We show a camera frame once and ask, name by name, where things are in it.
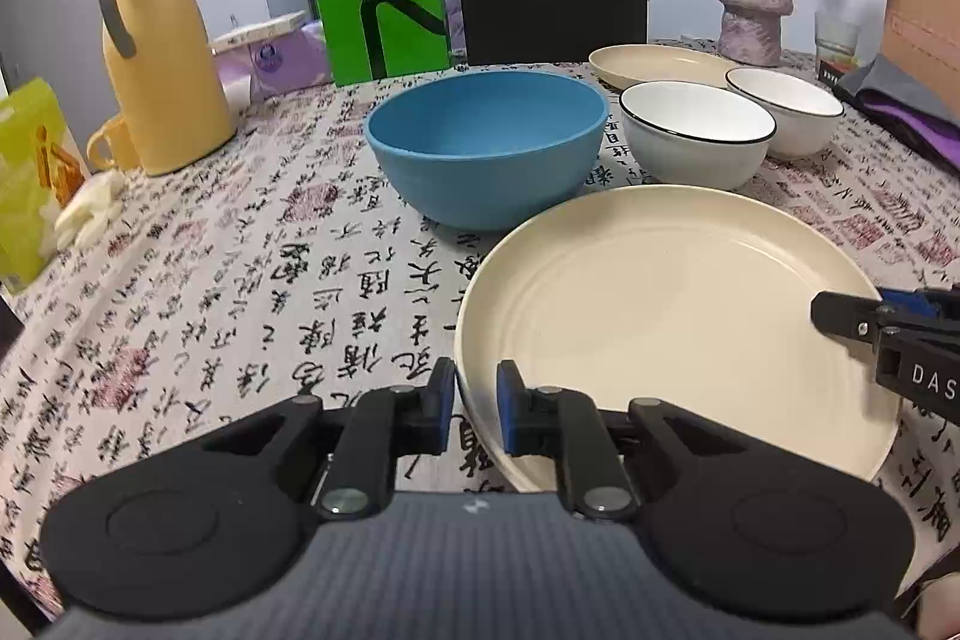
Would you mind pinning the brown cardboard box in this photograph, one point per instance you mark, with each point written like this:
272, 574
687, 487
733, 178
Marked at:
922, 33

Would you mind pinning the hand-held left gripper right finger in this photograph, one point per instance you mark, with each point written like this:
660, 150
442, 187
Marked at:
508, 407

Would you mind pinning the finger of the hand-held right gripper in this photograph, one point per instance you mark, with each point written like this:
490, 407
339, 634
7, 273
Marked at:
911, 302
844, 317

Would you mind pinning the clear drinking glass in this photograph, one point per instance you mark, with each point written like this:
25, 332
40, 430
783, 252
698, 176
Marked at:
836, 36

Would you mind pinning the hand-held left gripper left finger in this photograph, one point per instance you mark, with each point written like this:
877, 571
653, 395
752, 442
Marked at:
448, 400

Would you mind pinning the small cream plate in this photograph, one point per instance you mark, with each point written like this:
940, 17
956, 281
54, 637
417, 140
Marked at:
660, 63

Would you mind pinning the white bowl with black rim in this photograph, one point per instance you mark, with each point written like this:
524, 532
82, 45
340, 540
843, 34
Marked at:
697, 160
795, 130

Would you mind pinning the yellow mug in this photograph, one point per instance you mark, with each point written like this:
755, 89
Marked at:
112, 149

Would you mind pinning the small dark box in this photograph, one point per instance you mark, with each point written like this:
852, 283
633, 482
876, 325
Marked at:
836, 74

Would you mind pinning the flat white box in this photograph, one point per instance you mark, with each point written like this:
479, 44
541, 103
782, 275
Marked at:
255, 31

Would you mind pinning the white rubber glove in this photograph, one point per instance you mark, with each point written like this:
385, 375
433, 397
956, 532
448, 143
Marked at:
79, 224
105, 190

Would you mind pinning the purple tissue pack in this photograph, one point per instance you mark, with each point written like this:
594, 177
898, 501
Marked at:
285, 63

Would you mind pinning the yellow thermos jug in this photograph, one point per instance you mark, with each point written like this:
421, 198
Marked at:
172, 85

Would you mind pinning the large cream plate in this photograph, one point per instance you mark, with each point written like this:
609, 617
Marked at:
675, 295

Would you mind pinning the pale purple bedding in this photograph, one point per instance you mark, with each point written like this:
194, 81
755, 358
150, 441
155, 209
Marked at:
448, 10

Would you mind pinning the grey and purple pouch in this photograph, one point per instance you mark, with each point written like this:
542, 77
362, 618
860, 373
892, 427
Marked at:
907, 108

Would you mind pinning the blue bowl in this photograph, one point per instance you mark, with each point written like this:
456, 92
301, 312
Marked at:
487, 183

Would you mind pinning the yellow-green snack box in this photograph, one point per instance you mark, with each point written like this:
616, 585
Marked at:
30, 197

